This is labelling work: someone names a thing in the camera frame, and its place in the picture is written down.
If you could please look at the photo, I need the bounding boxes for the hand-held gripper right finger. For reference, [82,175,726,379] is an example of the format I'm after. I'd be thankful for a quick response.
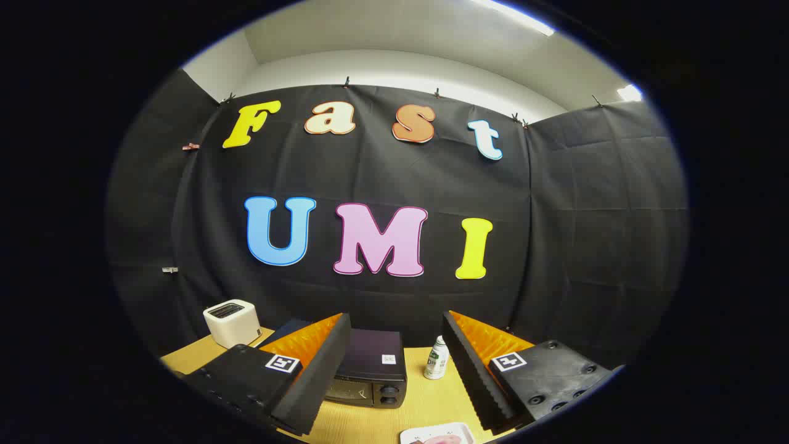
[441,310,618,435]

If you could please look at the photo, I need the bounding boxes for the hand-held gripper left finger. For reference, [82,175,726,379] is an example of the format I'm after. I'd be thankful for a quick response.
[185,313,352,437]

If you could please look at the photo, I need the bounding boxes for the black toaster oven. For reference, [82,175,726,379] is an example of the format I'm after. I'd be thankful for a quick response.
[259,319,408,409]

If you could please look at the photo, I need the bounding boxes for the white rectangular plate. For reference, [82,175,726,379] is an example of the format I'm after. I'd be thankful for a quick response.
[399,422,475,444]

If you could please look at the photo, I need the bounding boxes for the white bread toaster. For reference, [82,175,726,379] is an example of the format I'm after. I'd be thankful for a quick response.
[203,299,263,350]

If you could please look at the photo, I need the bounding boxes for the white green drink bottle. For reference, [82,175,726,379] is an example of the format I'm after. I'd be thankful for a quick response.
[424,336,449,380]

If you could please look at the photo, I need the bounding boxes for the black backdrop cloth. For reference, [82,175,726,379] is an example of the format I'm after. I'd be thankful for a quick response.
[105,68,689,371]

